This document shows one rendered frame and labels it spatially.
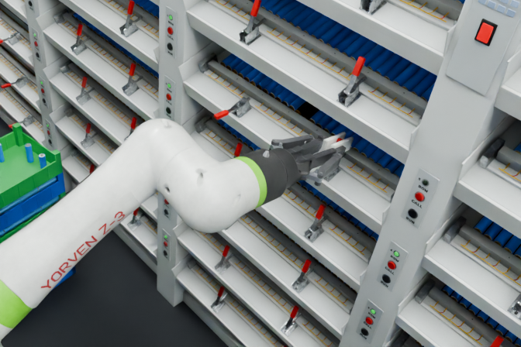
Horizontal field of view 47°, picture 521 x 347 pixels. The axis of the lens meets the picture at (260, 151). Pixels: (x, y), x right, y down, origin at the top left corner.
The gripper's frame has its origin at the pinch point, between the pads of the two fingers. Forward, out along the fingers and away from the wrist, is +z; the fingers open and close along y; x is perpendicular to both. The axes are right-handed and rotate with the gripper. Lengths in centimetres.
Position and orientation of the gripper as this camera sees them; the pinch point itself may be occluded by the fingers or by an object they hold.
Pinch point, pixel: (336, 145)
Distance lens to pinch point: 119.2
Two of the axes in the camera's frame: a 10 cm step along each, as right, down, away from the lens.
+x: 2.4, -8.2, -5.3
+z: 6.7, -2.5, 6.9
